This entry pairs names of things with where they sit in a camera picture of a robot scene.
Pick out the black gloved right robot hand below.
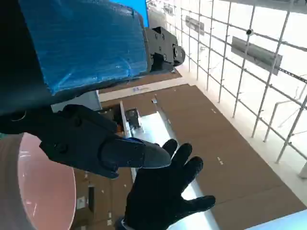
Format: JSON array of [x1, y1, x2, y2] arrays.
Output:
[[124, 138, 216, 230]]

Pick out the black left robot hand blue tape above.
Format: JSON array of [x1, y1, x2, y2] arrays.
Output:
[[0, 0, 186, 179]]

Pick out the pink bowl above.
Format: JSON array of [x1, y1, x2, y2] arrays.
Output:
[[0, 133, 77, 230]]

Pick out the grey ceiling light fixture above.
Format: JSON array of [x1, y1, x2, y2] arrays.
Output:
[[231, 35, 283, 76], [186, 15, 205, 35]]

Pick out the white metal grid frame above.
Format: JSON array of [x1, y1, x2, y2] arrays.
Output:
[[179, 0, 307, 178]]

